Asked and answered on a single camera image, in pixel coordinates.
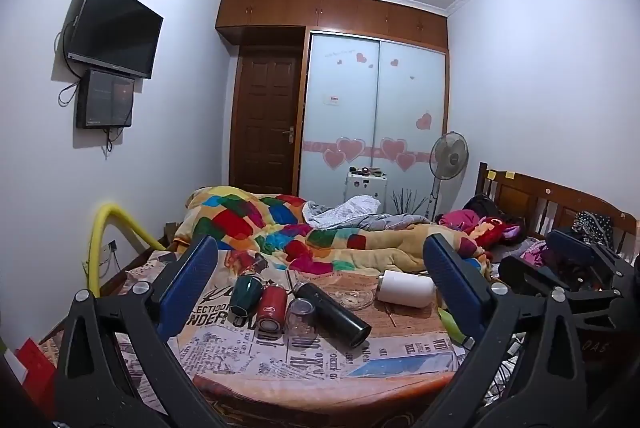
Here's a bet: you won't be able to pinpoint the yellow foam tube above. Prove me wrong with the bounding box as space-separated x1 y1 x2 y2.
86 203 162 298

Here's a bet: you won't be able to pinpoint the newspaper print blanket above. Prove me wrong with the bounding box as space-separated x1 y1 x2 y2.
39 248 467 411

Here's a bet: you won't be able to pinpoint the white appliance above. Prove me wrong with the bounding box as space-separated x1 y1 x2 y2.
345 164 389 215

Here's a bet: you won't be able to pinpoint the pink clothing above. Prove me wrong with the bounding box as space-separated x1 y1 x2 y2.
439 209 482 233

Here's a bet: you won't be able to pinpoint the wall-mounted black television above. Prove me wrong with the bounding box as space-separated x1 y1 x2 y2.
66 0 164 80

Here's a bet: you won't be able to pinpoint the clear glass dish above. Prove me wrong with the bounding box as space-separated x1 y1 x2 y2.
327 284 379 312

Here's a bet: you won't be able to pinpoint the red can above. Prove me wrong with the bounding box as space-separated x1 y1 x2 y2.
256 284 288 335

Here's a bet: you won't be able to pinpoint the frosted sliding wardrobe doors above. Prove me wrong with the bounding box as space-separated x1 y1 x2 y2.
298 28 449 220

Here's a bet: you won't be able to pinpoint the wooden overhead cabinet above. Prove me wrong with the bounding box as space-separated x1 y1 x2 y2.
215 0 449 55

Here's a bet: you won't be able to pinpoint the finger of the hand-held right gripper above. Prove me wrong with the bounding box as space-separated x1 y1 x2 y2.
545 229 632 281
498 255 593 309

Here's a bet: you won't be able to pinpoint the red plush toy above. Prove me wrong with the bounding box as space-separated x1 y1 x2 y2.
470 214 529 253

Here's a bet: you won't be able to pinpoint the black thermos bottle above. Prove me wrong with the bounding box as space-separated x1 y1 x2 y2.
292 282 372 350

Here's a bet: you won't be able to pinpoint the polka dot cloth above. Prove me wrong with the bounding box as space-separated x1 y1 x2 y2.
570 210 614 250

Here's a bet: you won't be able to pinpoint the clear glass cup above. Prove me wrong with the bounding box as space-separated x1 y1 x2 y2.
286 298 317 340

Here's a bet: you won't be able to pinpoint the black wall cable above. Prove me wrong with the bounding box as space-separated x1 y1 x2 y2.
53 22 85 109

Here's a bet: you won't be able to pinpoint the red box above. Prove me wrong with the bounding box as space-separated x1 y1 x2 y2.
15 338 57 405

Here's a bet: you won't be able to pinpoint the white thermos bottle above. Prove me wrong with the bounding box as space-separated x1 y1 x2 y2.
376 270 436 309

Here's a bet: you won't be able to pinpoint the small wall-mounted monitor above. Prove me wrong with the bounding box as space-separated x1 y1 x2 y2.
76 68 136 129

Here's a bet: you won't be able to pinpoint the dark dried twigs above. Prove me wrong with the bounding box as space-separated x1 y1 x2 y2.
391 188 427 215

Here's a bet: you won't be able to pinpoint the green plastic object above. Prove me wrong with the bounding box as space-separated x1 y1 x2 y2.
437 307 473 350

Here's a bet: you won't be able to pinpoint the standing fan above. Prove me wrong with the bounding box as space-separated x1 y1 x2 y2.
425 131 470 220

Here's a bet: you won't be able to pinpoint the grey cloth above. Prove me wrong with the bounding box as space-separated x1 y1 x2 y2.
302 195 436 231

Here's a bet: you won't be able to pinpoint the dark green cup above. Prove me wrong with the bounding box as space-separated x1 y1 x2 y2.
229 274 265 318

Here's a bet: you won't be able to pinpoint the black bag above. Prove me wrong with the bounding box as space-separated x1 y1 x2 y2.
462 194 512 223

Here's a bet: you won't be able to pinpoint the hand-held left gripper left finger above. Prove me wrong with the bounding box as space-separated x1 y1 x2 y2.
54 235 236 428

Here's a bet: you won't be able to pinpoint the dark wooden door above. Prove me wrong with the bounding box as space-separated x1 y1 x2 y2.
234 52 304 197

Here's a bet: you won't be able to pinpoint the colourful patchwork quilt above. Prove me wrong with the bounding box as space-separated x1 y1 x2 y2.
172 187 492 275

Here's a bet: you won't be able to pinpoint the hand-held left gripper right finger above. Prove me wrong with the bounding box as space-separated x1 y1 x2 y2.
415 235 588 428

